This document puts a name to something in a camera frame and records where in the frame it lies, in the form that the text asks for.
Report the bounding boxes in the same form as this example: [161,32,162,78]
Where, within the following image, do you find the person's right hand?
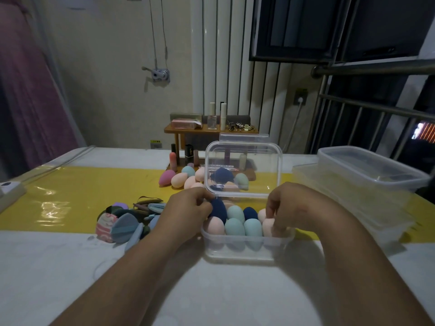
[265,182,329,237]

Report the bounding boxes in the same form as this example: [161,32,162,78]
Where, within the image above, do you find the person's left hand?
[153,187,214,242]

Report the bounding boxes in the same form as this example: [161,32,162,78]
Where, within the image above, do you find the navy blue makeup sponge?
[209,198,228,225]

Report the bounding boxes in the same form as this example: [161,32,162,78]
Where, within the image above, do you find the pale pink makeup sponge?
[261,218,287,238]

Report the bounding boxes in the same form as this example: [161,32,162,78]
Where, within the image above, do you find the person's left forearm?
[50,221,191,326]

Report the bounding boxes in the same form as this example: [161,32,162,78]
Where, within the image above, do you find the person's right forearm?
[306,200,435,326]

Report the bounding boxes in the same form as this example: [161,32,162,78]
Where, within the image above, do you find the group of egg makeup sponges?
[158,165,250,193]
[207,205,268,251]

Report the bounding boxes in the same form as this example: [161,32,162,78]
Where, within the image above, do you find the small clear plastic box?
[200,200,295,262]

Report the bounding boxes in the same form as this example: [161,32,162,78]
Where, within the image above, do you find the clear plastic box lid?
[204,134,283,201]

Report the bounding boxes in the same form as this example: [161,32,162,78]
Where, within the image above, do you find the wooden cosmetics shelf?
[164,123,259,182]

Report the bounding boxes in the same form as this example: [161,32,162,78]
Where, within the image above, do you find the pile of powder puffs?
[95,196,168,252]

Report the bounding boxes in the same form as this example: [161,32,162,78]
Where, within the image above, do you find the pink flat box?
[171,119,203,130]

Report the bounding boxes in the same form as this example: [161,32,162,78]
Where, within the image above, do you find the clear glass perfume bottle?
[207,102,218,130]

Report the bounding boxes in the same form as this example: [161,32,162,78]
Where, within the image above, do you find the yellow table mat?
[0,165,435,244]

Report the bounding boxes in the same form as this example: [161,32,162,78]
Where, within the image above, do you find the metal railing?
[310,58,435,161]

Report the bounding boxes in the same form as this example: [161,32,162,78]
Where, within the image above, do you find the white power strip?
[0,181,27,213]

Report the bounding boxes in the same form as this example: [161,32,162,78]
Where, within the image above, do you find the pink curtain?
[0,0,80,182]

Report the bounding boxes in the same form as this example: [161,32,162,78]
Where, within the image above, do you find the white power cable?
[281,98,304,144]

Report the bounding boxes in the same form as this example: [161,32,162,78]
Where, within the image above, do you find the wall socket with plug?
[293,88,309,106]

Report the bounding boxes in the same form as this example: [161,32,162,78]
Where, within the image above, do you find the metal wall fixture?
[142,66,171,83]

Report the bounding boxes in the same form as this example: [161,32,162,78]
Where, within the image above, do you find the grey table cable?
[19,145,97,185]

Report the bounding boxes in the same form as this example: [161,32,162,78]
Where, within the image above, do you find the hanging thin cords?
[149,0,169,69]

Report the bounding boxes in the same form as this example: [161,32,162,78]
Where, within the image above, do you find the dark window frame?
[249,0,435,64]

